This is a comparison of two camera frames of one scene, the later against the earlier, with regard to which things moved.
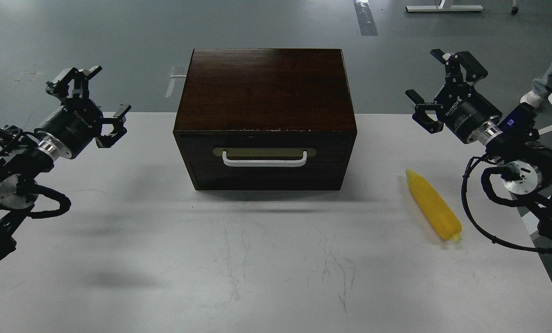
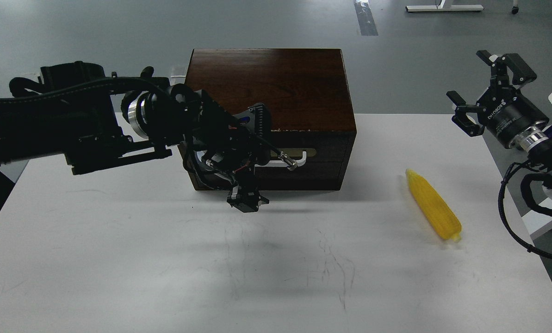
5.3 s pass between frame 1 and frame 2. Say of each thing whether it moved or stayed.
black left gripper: moved
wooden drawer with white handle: stayed
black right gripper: moved
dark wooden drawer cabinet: stayed
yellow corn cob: stayed
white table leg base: stayed
